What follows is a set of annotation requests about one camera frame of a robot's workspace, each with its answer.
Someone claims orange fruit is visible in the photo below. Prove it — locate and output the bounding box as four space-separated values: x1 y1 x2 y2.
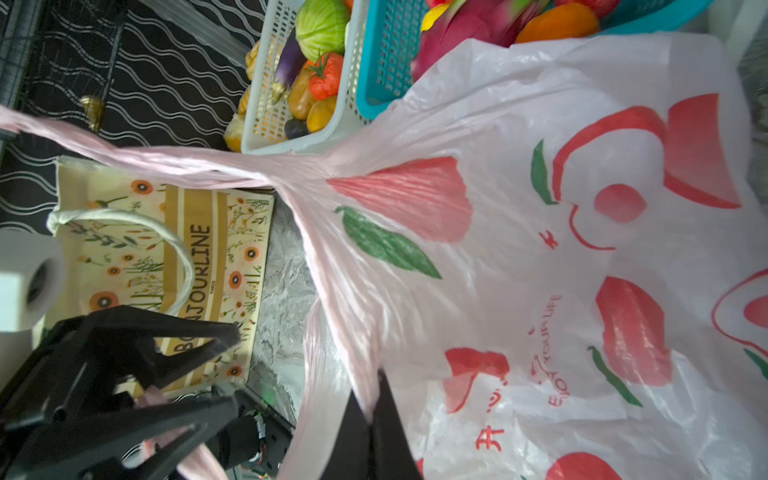
515 2 600 44

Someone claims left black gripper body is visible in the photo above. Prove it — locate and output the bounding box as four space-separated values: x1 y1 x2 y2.
1 317 144 479

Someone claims cream canvas tote bag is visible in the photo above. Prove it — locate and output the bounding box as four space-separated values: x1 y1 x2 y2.
42 157 275 396

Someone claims pink plastic grocery bag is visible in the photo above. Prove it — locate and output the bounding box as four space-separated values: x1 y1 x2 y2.
1 33 767 479

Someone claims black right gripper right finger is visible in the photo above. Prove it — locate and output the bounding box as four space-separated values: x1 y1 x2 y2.
373 370 422 480

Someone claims yellow mango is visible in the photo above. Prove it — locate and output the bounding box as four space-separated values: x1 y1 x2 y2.
306 96 337 133

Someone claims green cabbage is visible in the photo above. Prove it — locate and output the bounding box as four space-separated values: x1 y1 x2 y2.
295 0 351 62

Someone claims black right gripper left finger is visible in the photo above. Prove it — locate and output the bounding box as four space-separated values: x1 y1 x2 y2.
320 393 375 480

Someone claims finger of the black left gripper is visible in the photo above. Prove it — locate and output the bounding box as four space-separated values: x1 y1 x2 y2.
89 306 240 389
17 397 238 479

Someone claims white plastic vegetable basket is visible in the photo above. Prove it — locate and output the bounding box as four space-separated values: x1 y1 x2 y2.
240 1 370 155

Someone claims teal plastic fruit basket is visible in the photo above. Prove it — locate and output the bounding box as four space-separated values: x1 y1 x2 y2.
355 0 715 121

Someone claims brown potato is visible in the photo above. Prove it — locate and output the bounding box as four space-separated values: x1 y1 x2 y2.
288 68 316 120

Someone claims red tomato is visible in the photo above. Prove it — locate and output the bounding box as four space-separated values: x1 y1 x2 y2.
307 52 344 101

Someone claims pink dragon fruit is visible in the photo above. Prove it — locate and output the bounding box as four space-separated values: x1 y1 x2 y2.
411 0 550 82

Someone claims purple eggplant left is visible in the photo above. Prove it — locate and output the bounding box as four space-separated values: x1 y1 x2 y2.
269 29 306 105

